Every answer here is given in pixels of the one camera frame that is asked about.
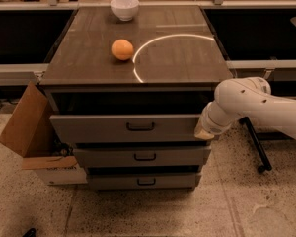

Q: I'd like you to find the grey top drawer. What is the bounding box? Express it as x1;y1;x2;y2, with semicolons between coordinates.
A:
50;114;199;144

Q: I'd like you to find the grey drawer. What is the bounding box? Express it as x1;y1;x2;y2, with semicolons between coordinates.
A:
87;173;201;191
50;114;199;144
73;146;211;168

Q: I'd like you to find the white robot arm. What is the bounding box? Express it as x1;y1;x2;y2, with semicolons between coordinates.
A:
194;77;296;140

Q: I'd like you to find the grey middle drawer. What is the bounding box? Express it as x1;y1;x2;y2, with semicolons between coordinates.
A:
73;146;211;168

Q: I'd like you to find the dark wooden drawer cabinet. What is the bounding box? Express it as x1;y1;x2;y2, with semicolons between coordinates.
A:
39;5;235;192

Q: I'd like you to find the grey bottom drawer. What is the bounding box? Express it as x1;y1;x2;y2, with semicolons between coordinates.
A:
87;173;201;191

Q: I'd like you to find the black metal bar leg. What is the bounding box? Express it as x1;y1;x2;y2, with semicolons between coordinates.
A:
239;117;272;174

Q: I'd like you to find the orange fruit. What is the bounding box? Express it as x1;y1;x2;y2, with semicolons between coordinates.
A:
111;39;134;61

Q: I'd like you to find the white ceramic bowl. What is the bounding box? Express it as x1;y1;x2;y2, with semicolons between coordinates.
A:
111;0;139;21

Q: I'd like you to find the brown cardboard box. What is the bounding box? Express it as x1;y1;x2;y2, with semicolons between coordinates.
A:
0;83;87;185

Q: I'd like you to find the black object on floor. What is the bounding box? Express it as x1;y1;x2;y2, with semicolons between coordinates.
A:
23;228;37;237

